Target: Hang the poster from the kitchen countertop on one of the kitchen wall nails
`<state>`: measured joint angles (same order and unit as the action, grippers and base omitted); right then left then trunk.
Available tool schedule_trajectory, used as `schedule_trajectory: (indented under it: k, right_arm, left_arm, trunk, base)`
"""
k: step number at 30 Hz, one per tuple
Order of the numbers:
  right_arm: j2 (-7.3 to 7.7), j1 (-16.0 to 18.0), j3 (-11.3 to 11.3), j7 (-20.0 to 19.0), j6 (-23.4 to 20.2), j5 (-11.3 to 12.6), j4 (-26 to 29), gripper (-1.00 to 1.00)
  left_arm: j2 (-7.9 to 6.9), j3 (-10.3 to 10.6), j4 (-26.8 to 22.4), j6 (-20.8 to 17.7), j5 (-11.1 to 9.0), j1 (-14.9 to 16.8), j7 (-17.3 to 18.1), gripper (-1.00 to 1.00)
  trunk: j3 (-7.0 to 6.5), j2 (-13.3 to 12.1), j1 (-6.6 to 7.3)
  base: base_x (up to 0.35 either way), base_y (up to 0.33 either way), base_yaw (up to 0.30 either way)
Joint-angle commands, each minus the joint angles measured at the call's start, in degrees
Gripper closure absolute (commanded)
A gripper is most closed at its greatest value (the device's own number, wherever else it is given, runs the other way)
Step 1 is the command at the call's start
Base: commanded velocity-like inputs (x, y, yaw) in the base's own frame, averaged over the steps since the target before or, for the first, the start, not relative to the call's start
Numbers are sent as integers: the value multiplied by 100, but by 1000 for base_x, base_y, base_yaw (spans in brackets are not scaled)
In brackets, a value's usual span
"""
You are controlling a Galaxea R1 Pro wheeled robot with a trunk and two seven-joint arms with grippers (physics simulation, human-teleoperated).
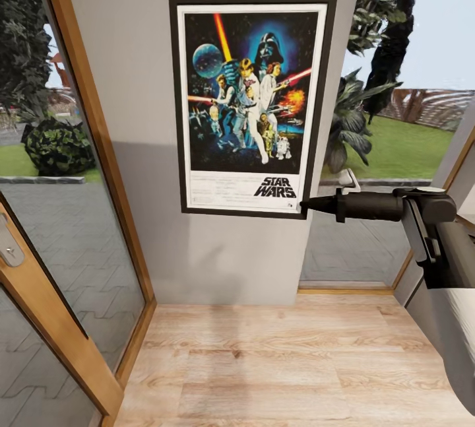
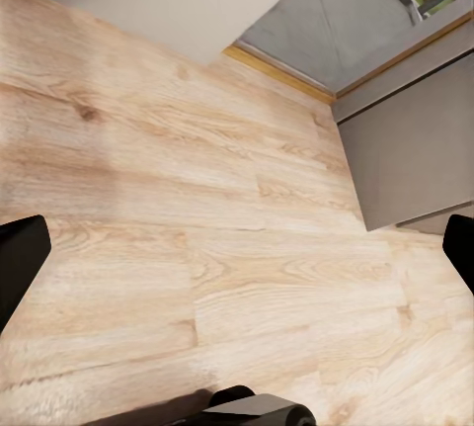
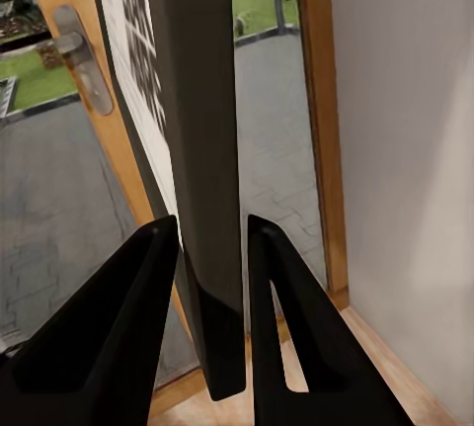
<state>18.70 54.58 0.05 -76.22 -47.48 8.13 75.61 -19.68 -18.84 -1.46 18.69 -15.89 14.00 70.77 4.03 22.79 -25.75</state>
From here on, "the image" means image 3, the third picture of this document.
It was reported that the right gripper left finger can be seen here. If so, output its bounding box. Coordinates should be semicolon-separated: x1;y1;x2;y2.
0;214;179;426

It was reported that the poster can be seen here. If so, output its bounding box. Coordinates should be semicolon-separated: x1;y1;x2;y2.
95;0;247;401

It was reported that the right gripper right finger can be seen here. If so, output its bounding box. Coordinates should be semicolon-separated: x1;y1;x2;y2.
248;215;413;426

